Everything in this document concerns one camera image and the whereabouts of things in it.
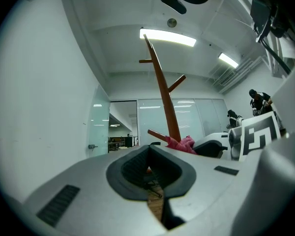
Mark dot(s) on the frosted glass door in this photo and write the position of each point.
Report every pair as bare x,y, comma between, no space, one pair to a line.
99,122

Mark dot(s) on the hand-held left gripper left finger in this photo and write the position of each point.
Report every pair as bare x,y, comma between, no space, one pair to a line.
88,193

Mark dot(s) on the white ceiling air duct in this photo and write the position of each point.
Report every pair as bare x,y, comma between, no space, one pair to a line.
236,75

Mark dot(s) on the black head-worn camera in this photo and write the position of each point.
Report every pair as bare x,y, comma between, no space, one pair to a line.
172,1

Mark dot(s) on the long ceiling light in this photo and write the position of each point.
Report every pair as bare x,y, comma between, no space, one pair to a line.
167,37

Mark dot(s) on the person's white shirt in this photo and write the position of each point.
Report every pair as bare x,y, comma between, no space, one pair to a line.
292,95

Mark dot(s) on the short ceiling light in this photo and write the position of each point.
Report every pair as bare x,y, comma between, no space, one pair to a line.
228,60

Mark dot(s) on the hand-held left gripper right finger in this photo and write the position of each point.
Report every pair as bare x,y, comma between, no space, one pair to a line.
211,188

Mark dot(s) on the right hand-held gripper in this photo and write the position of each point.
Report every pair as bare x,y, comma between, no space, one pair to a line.
258,134

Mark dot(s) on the black waist-worn device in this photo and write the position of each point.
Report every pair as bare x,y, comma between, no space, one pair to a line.
263,11

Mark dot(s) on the red cloth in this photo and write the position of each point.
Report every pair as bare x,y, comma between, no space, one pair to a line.
184,145

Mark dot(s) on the round ceiling smoke detector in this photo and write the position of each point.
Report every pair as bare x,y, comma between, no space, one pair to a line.
171,22

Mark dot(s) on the brown wooden coat stand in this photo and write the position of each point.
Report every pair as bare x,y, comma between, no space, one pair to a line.
164,90

